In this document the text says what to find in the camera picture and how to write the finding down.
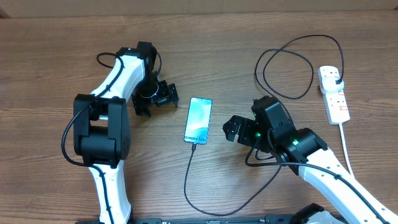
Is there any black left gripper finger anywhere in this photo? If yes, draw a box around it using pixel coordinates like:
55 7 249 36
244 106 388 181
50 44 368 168
132 95 152 117
168 83 179 108

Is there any blue Galaxy smartphone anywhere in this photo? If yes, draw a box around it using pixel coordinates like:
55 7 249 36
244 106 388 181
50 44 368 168
184 98 213 145

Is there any black USB charging cable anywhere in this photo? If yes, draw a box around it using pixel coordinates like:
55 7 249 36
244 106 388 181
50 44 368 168
183 34 345 217

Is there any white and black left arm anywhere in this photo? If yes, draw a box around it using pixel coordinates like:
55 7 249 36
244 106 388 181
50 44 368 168
61 41 178 223

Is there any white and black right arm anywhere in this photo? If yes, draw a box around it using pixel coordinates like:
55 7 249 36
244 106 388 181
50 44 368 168
223 96 397 223

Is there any white USB charger plug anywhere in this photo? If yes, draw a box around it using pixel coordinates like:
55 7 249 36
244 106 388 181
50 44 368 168
320 76 345 94

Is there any white power extension strip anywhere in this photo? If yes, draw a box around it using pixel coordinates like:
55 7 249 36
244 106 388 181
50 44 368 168
317 65 350 124

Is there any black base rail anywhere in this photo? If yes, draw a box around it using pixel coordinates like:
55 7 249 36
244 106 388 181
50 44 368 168
74 213 299 224

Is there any white extension strip cord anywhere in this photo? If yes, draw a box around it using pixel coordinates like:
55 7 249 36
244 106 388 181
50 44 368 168
338 123 355 177

